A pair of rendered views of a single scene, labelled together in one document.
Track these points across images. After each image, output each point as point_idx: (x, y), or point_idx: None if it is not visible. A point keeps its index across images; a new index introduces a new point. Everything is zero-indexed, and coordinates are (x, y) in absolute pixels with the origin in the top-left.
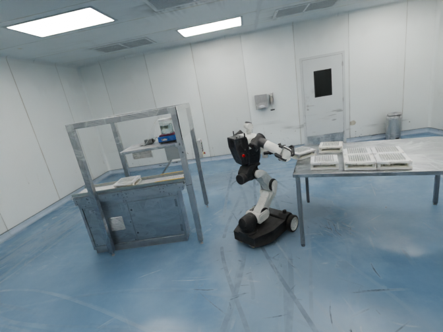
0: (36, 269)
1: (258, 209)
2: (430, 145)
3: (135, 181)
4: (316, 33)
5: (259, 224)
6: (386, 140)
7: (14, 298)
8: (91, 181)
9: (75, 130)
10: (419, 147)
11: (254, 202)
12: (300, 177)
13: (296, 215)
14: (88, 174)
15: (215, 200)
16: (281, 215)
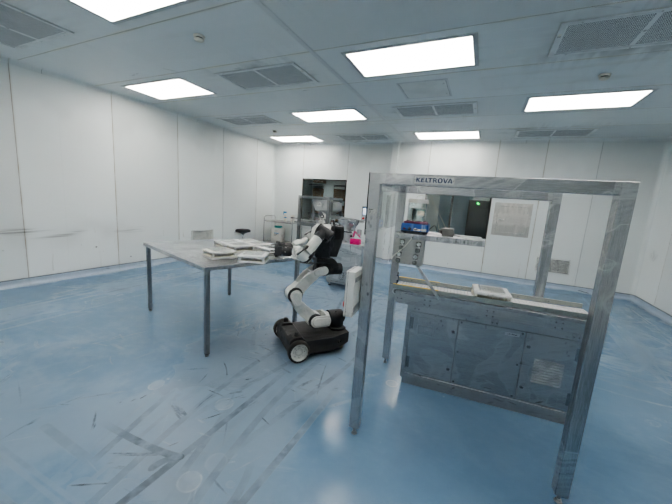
0: (660, 423)
1: (317, 312)
2: (185, 243)
3: (472, 286)
4: None
5: (319, 327)
6: (165, 249)
7: (611, 386)
8: (536, 278)
9: (551, 202)
10: (193, 244)
11: (262, 392)
12: (68, 417)
13: (277, 320)
14: (538, 267)
15: (323, 447)
16: (291, 322)
